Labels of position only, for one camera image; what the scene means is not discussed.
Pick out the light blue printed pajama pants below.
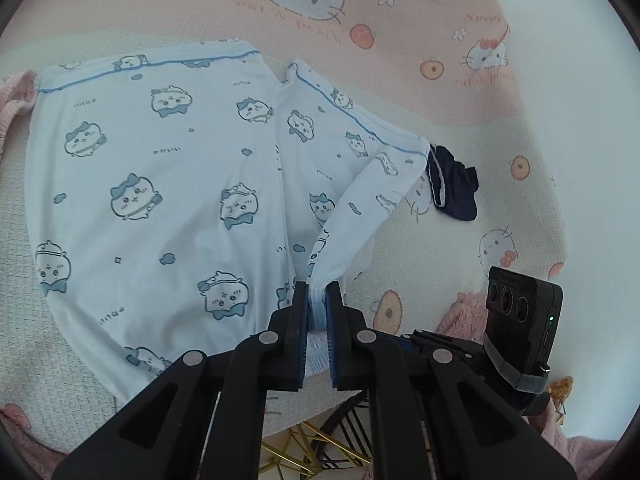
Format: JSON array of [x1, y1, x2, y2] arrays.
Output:
[[27, 37, 435, 403]]

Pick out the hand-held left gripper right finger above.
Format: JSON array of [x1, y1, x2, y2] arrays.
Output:
[[325, 281, 578, 480]]

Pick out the pink printed pajama garment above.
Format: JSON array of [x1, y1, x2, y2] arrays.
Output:
[[0, 72, 41, 161]]

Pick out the navy cloth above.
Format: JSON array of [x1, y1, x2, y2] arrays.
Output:
[[425, 143, 480, 222]]

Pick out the pink cat printed blanket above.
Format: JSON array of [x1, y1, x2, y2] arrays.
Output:
[[0, 0, 640, 451]]

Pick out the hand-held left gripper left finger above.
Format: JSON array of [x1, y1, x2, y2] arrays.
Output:
[[51, 281, 308, 480]]

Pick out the pink fleece cloth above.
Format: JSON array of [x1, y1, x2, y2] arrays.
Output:
[[0, 402, 66, 456]]

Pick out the gold wire stand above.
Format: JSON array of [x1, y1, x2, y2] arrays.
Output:
[[260, 420, 371, 480]]

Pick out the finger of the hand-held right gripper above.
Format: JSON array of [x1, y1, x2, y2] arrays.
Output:
[[385, 330, 486, 367]]

